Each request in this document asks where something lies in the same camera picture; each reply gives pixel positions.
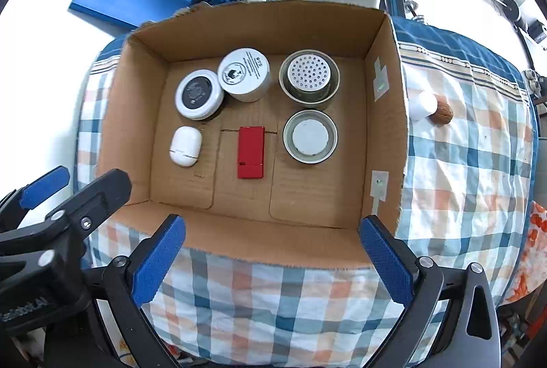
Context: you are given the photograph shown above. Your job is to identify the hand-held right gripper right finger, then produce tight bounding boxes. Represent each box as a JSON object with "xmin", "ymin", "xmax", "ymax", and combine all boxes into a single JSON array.
[{"xmin": 359, "ymin": 215, "xmax": 502, "ymax": 368}]

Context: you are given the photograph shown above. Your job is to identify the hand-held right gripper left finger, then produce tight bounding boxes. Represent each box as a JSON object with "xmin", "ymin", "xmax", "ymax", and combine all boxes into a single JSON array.
[{"xmin": 43, "ymin": 214, "xmax": 187, "ymax": 368}]

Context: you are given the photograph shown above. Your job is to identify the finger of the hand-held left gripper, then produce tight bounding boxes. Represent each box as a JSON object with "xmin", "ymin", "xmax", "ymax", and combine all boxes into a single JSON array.
[
  {"xmin": 45, "ymin": 168, "xmax": 133, "ymax": 249},
  {"xmin": 0, "ymin": 165, "xmax": 71, "ymax": 223}
]

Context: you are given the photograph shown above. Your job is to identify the white earbud case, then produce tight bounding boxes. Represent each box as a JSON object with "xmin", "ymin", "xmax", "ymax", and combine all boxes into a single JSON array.
[{"xmin": 169, "ymin": 126, "xmax": 202, "ymax": 168}]

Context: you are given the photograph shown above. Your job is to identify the brown cardboard box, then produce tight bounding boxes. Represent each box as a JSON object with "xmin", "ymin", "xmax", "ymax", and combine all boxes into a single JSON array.
[{"xmin": 97, "ymin": 0, "xmax": 412, "ymax": 269}]

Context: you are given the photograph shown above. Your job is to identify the red rectangular case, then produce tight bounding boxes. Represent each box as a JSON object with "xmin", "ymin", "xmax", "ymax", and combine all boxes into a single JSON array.
[{"xmin": 237, "ymin": 126, "xmax": 266, "ymax": 180}]

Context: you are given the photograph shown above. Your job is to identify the white round tin black top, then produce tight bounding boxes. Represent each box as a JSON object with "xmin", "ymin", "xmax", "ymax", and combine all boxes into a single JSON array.
[{"xmin": 174, "ymin": 69, "xmax": 224, "ymax": 121}]

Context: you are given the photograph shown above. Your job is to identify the round metal cup white base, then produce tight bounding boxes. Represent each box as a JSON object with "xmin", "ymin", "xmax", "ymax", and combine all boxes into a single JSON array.
[{"xmin": 283, "ymin": 109, "xmax": 339, "ymax": 164}]

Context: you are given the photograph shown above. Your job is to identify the white round jar printed lid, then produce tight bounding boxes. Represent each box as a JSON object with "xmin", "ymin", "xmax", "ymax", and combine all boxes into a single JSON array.
[{"xmin": 217, "ymin": 47, "xmax": 272, "ymax": 103}]

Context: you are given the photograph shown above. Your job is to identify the round metal cup perforated insert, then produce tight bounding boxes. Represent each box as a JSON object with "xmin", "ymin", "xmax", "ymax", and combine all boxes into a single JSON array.
[{"xmin": 279, "ymin": 49, "xmax": 341, "ymax": 109}]

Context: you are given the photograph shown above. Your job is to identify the plaid tablecloth blue border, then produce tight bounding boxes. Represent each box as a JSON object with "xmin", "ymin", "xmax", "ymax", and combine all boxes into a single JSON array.
[{"xmin": 77, "ymin": 15, "xmax": 540, "ymax": 368}]

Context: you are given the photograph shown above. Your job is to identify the orange white patterned bag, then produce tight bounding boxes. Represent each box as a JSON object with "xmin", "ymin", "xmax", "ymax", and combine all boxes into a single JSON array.
[{"xmin": 500, "ymin": 201, "xmax": 547, "ymax": 308}]

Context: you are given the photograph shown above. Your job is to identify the brown walnut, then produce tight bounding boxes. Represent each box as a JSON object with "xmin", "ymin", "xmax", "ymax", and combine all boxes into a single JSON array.
[{"xmin": 429, "ymin": 101, "xmax": 454, "ymax": 125}]

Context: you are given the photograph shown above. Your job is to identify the small white cup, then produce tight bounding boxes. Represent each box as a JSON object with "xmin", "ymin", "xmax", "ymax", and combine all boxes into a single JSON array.
[{"xmin": 408, "ymin": 90, "xmax": 439, "ymax": 122}]

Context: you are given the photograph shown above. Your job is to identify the white shoes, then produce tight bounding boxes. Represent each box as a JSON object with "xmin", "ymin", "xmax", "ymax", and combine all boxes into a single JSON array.
[{"xmin": 525, "ymin": 69, "xmax": 543, "ymax": 96}]

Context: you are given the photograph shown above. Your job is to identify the chrome dumbbell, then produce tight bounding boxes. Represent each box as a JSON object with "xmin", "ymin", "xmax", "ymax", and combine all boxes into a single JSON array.
[{"xmin": 403, "ymin": 0, "xmax": 428, "ymax": 25}]

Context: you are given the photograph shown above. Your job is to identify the black heater box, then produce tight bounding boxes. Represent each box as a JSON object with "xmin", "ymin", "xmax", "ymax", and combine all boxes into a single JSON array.
[{"xmin": 527, "ymin": 18, "xmax": 547, "ymax": 45}]

